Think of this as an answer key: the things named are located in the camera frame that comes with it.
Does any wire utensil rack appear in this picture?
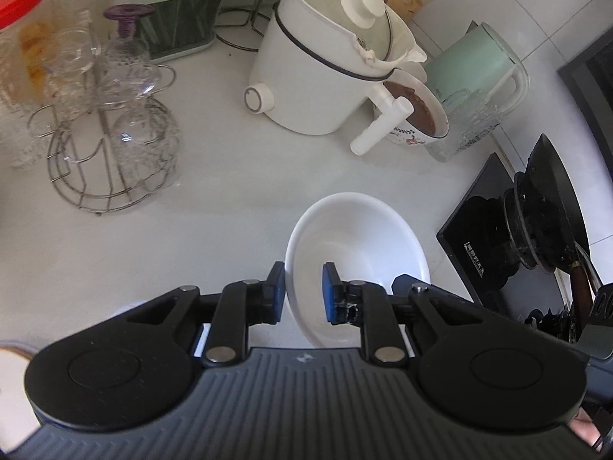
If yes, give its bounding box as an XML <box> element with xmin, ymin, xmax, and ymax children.
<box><xmin>214</xmin><ymin>0</ymin><xmax>285</xmax><ymax>53</ymax></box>

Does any purple-stemmed glass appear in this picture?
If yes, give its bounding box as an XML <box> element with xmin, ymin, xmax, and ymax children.
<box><xmin>98</xmin><ymin>3</ymin><xmax>166</xmax><ymax>101</ymax></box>

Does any black wok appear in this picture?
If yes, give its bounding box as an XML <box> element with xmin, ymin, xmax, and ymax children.
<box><xmin>498</xmin><ymin>133</ymin><xmax>592</xmax><ymax>271</ymax></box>

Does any mint green kettle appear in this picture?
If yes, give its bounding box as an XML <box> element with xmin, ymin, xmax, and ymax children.
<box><xmin>423</xmin><ymin>21</ymin><xmax>529</xmax><ymax>123</ymax></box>

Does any ribbed glass mug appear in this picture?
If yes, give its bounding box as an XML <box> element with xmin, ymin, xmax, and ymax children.
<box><xmin>425</xmin><ymin>88</ymin><xmax>505</xmax><ymax>163</ymax></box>

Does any clear glass cup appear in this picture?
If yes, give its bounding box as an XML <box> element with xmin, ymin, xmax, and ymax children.
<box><xmin>103</xmin><ymin>98</ymin><xmax>183</xmax><ymax>187</ymax></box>

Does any tall glass tumbler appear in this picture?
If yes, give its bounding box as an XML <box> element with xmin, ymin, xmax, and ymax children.
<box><xmin>48</xmin><ymin>0</ymin><xmax>113</xmax><ymax>72</ymax></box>

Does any green and white chopstick holder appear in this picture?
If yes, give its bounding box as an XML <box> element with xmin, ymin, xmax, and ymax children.
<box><xmin>109</xmin><ymin>0</ymin><xmax>233</xmax><ymax>64</ymax></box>

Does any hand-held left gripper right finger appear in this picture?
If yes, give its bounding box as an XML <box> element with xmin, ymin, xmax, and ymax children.
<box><xmin>321</xmin><ymin>262</ymin><xmax>480</xmax><ymax>366</ymax></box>

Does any beige-rimmed plate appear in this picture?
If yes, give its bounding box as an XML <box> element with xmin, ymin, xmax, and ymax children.
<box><xmin>0</xmin><ymin>340</ymin><xmax>41</xmax><ymax>444</ymax></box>

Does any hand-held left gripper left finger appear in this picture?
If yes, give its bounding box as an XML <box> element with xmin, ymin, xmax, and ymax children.
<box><xmin>128</xmin><ymin>261</ymin><xmax>287</xmax><ymax>369</ymax></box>

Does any bowl with brown food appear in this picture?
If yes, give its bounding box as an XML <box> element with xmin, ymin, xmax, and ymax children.
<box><xmin>382</xmin><ymin>68</ymin><xmax>452</xmax><ymax>147</ymax></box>

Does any plain white bowl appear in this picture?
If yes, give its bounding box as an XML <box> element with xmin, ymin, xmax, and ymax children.
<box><xmin>284</xmin><ymin>192</ymin><xmax>432</xmax><ymax>350</ymax></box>

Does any white electric cooking pot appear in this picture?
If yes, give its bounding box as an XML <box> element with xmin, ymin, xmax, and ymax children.
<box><xmin>243</xmin><ymin>0</ymin><xmax>428</xmax><ymax>155</ymax></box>

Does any wire cup rack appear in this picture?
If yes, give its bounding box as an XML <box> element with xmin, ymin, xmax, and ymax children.
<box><xmin>28</xmin><ymin>57</ymin><xmax>184</xmax><ymax>215</ymax></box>

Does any red-lidded glass jar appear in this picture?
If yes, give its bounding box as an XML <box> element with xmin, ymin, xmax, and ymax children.
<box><xmin>0</xmin><ymin>0</ymin><xmax>49</xmax><ymax>111</ymax></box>

